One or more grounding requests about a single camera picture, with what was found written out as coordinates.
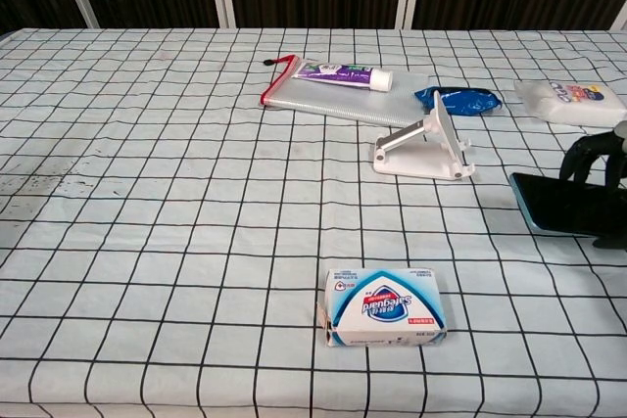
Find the blue wrapped package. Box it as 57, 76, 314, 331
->
413, 86, 504, 117

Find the clear pouch with red zipper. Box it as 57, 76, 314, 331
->
259, 56, 432, 128

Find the purple white toothpaste tube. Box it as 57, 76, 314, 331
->
291, 61, 395, 94

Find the black smartphone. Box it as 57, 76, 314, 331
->
508, 171, 627, 239

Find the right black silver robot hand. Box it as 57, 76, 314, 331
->
557, 119, 627, 249

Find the white tissue pack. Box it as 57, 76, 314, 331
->
512, 79, 627, 127

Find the white blue soap box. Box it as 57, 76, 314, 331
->
317, 268, 450, 348

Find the checkered white tablecloth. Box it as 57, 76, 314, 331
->
0, 27, 627, 418

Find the white folding phone stand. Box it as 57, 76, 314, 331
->
371, 90, 476, 182

